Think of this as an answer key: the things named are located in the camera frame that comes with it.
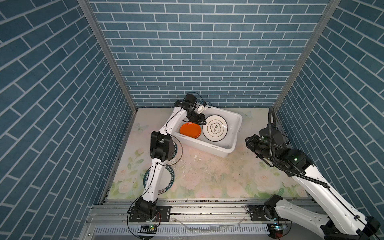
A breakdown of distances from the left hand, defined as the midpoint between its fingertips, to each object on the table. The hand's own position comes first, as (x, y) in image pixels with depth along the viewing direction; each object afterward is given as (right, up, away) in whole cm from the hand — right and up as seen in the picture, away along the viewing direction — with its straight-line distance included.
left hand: (205, 122), depth 96 cm
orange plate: (-9, -5, +4) cm, 11 cm away
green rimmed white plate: (-19, -19, -1) cm, 27 cm away
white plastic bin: (+8, -15, -13) cm, 22 cm away
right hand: (+17, -7, -25) cm, 31 cm away
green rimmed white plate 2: (-22, -33, -13) cm, 42 cm away
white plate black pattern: (+7, -4, +2) cm, 8 cm away
